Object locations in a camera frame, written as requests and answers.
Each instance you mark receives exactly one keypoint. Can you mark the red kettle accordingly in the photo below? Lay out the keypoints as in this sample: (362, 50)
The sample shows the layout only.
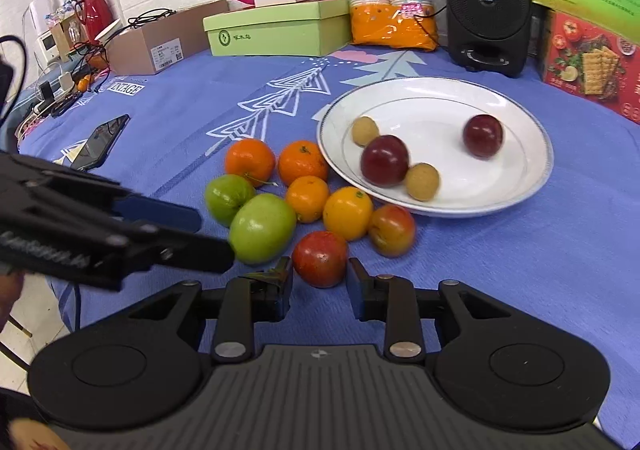
(94, 15)

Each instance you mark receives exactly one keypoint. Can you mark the yellow orange tangerine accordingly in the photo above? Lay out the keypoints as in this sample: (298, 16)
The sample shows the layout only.
(347, 213)

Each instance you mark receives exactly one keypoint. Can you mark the light green shoe box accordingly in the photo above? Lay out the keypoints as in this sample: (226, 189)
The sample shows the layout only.
(314, 28)

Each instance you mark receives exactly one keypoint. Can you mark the blue patterned tablecloth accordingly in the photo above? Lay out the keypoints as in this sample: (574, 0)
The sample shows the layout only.
(569, 255)

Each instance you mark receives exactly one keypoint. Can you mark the small tan longan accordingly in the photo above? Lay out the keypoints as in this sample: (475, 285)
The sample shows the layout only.
(364, 130)

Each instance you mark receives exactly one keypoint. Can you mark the red yellow nectarine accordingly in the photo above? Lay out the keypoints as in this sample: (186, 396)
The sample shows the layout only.
(392, 231)

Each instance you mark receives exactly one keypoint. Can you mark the white round plate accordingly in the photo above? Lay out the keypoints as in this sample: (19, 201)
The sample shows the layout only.
(428, 114)

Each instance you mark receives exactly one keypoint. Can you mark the brown shipping carton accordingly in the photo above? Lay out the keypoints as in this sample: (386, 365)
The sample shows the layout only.
(155, 46)

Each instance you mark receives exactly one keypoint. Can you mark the large green apple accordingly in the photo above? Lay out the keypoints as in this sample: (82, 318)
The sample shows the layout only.
(262, 229)

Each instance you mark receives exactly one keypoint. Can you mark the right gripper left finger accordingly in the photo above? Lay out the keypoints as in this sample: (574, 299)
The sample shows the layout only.
(256, 297)

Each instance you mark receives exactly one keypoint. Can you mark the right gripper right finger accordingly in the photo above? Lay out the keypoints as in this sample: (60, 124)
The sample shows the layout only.
(391, 300)

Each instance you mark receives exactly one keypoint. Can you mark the black smartphone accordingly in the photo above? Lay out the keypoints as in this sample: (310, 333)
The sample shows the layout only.
(94, 152)

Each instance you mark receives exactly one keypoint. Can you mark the dark red plum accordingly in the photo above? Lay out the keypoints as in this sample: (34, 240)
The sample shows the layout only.
(482, 136)
(385, 161)

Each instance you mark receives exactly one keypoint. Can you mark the red tomato fruit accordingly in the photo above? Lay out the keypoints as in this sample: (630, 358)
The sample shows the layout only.
(319, 259)

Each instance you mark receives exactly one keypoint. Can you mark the small green apple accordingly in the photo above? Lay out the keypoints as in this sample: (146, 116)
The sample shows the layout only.
(226, 195)

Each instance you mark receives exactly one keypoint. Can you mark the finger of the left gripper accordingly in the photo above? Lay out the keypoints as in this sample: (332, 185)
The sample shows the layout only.
(136, 207)
(191, 251)

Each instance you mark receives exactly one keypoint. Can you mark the red cracker box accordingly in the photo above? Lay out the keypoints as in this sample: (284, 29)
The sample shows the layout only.
(588, 61)

